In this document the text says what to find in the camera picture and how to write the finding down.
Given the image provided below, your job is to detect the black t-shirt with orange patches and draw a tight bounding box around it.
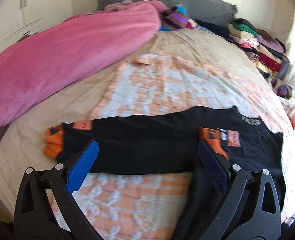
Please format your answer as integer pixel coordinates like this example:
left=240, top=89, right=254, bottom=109
left=44, top=106, right=286, bottom=239

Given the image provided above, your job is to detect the floral fabric bag with clothes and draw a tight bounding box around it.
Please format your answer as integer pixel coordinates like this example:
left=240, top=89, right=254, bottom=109
left=271, top=78, right=295, bottom=105

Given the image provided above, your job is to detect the pile of folded clothes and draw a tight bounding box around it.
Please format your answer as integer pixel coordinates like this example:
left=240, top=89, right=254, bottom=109
left=227, top=18, right=290, bottom=79

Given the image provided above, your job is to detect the beige bed sheet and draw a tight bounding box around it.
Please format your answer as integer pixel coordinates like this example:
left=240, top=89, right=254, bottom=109
left=0, top=27, right=283, bottom=213

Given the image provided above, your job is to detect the orange white floral bedspread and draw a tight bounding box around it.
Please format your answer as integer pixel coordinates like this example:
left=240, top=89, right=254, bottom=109
left=75, top=52, right=291, bottom=239

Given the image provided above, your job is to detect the pink fleece blanket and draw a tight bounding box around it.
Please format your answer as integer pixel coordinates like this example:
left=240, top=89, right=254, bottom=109
left=0, top=1, right=166, bottom=128

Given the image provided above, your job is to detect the dark navy garment by headboard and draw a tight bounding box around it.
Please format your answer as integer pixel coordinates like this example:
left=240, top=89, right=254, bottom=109
left=194, top=19, right=234, bottom=43

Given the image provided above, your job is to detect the striped colourful cushion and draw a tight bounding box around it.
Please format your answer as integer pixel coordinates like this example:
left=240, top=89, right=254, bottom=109
left=159, top=4, right=197, bottom=31

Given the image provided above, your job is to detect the white wardrobe with handles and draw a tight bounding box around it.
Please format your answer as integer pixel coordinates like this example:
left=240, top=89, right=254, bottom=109
left=0, top=0, right=72, bottom=52

